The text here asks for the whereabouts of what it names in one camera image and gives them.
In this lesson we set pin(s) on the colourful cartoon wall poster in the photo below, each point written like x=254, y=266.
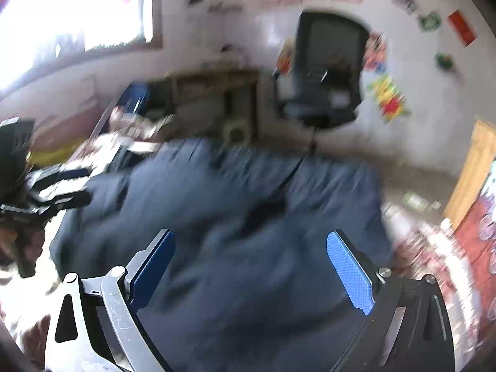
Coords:
x=285, y=58

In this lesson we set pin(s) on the small wall rack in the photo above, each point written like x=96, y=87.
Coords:
x=224, y=7

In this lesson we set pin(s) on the yellow bear wall poster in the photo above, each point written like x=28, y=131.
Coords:
x=389, y=99

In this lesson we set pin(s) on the wooden framed window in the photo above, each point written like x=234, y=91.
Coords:
x=77, y=7

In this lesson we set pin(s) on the red paper envelope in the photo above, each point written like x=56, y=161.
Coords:
x=462, y=27

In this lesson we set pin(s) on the green wall photo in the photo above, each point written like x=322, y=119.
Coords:
x=430, y=21

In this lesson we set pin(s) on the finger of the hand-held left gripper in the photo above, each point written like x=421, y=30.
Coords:
x=66, y=200
x=58, y=177

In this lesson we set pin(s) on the black mesh office chair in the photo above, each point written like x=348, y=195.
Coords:
x=329, y=38

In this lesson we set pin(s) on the small green hanging bag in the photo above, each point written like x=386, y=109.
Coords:
x=444, y=61

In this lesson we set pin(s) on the green plastic stool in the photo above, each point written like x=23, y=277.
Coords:
x=236, y=131

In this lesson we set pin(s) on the light wooden board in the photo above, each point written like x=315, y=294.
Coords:
x=471, y=170

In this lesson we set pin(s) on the floral printed satin bedspread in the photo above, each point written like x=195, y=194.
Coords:
x=426, y=248

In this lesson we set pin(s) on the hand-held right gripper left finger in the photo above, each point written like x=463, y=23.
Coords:
x=153, y=271

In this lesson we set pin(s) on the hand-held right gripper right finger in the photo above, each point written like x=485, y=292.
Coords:
x=350, y=275

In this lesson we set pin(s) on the dark navy padded jacket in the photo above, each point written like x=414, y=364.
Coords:
x=232, y=221

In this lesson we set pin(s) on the black and white wall photo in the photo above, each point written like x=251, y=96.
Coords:
x=403, y=0

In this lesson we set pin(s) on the cartoon poster behind chair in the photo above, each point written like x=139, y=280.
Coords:
x=376, y=52

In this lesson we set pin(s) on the blue backpack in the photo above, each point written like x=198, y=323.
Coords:
x=133, y=97

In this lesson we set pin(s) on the yellow green cloth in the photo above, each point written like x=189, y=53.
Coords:
x=50, y=155

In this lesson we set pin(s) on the wooden desk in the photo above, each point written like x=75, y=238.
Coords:
x=209, y=81

